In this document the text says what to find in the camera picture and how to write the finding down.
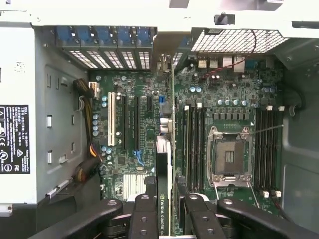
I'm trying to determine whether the silver chipset heatsink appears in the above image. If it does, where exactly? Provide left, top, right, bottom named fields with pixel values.
left=122, top=173, right=148, bottom=201

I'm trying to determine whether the black RAM slot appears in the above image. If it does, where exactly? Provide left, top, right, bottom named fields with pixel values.
left=269, top=106, right=276, bottom=196
left=202, top=104, right=208, bottom=190
left=275, top=106, right=285, bottom=197
left=263, top=105, right=272, bottom=197
left=189, top=104, right=196, bottom=190
left=256, top=106, right=263, bottom=196
left=196, top=102, right=202, bottom=190

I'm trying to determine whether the CPU socket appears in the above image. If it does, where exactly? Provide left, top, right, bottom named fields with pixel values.
left=208, top=125, right=253, bottom=187

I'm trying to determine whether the black plastic cover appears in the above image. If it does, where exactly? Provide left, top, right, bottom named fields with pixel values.
left=12, top=174, right=105, bottom=239

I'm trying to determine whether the black expansion slot blue clip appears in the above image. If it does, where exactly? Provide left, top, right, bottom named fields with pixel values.
left=134, top=95, right=146, bottom=167

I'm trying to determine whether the white expansion slot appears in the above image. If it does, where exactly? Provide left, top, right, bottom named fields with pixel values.
left=107, top=91, right=117, bottom=147

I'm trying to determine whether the thin metal locking lever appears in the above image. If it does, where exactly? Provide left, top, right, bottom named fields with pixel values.
left=253, top=124, right=284, bottom=136

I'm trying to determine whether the open black PC case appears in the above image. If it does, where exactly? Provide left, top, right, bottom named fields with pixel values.
left=0, top=0, right=319, bottom=239

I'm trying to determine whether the green Dell motherboard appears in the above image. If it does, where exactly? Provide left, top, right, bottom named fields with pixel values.
left=88, top=56, right=285, bottom=225

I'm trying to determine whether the perforated slot cover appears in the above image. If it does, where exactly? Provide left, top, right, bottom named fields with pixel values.
left=172, top=51, right=186, bottom=72
left=61, top=47, right=99, bottom=70
left=136, top=47, right=153, bottom=71
left=81, top=47, right=112, bottom=70
left=99, top=47, right=125, bottom=70
left=117, top=47, right=138, bottom=70

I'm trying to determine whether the grey power supply unit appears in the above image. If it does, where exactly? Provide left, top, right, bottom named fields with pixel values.
left=0, top=23, right=89, bottom=205

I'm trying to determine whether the black fan wire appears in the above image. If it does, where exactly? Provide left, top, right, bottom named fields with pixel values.
left=271, top=190, right=300, bottom=225

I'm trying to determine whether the yellow black power wire bundle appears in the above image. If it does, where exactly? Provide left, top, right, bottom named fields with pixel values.
left=73, top=78, right=103, bottom=184

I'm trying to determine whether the red black twisted wire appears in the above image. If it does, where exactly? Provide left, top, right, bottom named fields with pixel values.
left=199, top=29, right=258, bottom=80

